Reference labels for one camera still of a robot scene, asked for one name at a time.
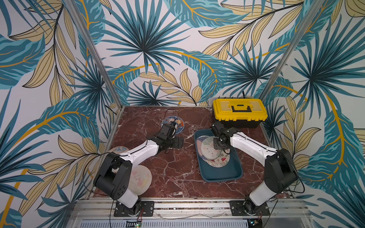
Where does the teal plastic storage tray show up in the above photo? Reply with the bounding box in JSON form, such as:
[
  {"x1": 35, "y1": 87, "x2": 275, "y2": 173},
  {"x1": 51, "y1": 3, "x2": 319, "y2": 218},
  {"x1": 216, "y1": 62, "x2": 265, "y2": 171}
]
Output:
[{"x1": 194, "y1": 129, "x2": 243, "y2": 182}]

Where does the yellow black toolbox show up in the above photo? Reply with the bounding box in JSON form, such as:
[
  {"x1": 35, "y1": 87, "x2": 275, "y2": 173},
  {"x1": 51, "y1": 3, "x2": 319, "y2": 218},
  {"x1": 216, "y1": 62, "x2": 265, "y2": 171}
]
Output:
[{"x1": 213, "y1": 98, "x2": 268, "y2": 128}]

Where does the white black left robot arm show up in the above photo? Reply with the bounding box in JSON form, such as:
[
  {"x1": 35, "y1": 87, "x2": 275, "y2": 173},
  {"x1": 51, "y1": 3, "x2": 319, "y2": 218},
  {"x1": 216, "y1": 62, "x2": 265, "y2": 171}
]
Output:
[{"x1": 94, "y1": 122, "x2": 183, "y2": 210}]

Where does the pale pink cat coaster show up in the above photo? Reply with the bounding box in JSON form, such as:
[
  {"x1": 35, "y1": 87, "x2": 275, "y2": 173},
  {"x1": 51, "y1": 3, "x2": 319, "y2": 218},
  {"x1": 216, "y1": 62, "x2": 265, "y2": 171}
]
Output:
[{"x1": 128, "y1": 165, "x2": 152, "y2": 195}]

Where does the purple bunny planet coaster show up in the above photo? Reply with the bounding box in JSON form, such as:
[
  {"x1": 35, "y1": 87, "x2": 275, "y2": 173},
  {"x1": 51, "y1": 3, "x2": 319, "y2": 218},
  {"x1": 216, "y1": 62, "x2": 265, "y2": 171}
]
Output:
[{"x1": 196, "y1": 135, "x2": 208, "y2": 158}]

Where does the green tulip bunny coaster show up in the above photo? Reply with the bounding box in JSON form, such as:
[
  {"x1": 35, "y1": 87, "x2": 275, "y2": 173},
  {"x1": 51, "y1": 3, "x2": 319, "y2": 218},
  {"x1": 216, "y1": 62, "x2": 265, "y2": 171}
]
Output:
[{"x1": 206, "y1": 160, "x2": 229, "y2": 168}]

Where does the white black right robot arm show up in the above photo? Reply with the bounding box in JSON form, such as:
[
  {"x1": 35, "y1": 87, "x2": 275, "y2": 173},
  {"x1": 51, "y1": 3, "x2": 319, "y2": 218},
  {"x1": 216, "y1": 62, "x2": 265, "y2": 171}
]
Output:
[{"x1": 211, "y1": 122, "x2": 299, "y2": 209}]

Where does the rose flower coaster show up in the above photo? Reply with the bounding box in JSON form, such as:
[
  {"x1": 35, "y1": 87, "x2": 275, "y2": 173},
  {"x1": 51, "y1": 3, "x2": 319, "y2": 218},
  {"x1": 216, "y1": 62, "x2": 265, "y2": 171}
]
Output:
[{"x1": 217, "y1": 149, "x2": 230, "y2": 162}]

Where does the beige doodle coaster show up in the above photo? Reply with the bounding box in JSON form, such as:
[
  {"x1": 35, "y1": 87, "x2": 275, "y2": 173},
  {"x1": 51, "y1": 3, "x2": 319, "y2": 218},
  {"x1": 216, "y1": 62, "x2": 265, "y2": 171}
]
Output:
[{"x1": 108, "y1": 146, "x2": 129, "y2": 154}]

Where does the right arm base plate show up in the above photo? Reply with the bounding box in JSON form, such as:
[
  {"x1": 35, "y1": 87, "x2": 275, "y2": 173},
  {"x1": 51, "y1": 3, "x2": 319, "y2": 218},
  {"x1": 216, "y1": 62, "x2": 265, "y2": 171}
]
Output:
[{"x1": 229, "y1": 200, "x2": 270, "y2": 216}]

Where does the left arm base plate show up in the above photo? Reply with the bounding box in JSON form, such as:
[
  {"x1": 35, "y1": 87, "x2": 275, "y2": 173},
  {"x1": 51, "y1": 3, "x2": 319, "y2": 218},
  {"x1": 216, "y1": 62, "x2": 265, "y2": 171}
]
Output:
[{"x1": 114, "y1": 200, "x2": 155, "y2": 217}]

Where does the blue denim bears coaster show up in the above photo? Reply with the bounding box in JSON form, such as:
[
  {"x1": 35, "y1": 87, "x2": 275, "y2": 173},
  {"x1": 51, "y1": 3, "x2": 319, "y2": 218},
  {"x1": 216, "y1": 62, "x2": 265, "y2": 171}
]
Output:
[{"x1": 161, "y1": 116, "x2": 185, "y2": 135}]

